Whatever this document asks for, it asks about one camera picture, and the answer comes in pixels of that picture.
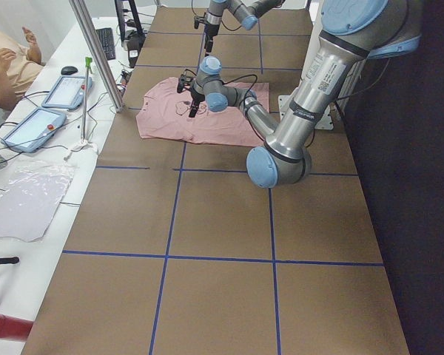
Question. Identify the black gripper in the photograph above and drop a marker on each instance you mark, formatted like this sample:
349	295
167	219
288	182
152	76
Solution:
209	30
196	97

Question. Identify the pink printed t-shirt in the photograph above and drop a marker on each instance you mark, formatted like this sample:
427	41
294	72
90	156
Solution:
165	114

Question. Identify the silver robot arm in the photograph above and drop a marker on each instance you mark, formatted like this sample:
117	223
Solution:
352	31
247	16

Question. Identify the black box with white label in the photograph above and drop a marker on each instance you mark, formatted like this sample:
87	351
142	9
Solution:
131	40

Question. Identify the black keyboard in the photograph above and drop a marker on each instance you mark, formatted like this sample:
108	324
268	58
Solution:
105	37

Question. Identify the reacher stick with green tip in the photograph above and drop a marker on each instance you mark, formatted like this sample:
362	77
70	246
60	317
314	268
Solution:
84	142

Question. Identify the upper teach pendant tablet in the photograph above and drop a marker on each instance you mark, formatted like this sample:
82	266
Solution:
66	93

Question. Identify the teach pendant tablet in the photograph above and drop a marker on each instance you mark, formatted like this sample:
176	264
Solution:
66	93
34	131

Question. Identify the black computer mouse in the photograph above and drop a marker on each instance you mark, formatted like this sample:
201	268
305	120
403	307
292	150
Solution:
69	70

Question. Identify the lower teach pendant tablet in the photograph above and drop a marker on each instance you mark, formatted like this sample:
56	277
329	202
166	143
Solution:
34	131

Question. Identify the person in beige shirt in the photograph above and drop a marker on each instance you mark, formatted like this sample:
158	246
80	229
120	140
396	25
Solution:
19	67

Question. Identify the clear plastic bag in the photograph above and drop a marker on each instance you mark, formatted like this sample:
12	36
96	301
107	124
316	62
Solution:
31	198

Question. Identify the red cylinder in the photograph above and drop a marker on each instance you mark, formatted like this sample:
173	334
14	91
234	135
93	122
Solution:
14	329

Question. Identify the aluminium frame post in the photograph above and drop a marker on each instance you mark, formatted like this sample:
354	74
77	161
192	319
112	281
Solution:
90	35

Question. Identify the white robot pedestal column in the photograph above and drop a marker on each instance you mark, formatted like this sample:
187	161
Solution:
307	74

